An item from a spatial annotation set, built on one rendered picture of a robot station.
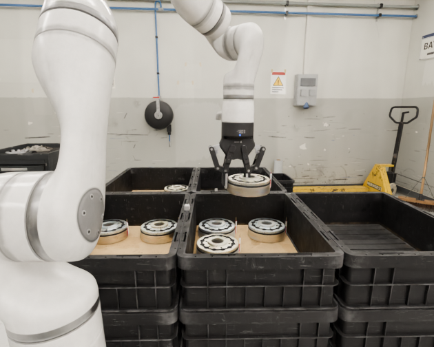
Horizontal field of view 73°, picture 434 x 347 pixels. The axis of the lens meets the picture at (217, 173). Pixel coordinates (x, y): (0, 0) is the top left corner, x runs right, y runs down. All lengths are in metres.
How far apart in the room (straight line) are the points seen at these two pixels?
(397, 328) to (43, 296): 0.61
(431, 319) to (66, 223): 0.64
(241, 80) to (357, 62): 4.01
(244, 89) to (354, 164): 4.11
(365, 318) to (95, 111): 0.57
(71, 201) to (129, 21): 3.95
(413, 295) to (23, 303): 0.62
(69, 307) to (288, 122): 4.00
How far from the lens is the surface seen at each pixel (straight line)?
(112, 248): 0.82
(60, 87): 0.35
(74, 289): 0.37
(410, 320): 0.70
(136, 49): 4.12
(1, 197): 0.33
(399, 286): 0.67
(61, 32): 0.39
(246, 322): 0.60
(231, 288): 0.57
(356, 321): 0.66
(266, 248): 0.78
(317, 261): 0.56
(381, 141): 4.86
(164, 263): 0.54
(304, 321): 0.62
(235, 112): 0.65
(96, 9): 0.42
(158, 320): 0.60
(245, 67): 0.65
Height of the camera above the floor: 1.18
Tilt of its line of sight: 13 degrees down
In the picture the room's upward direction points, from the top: straight up
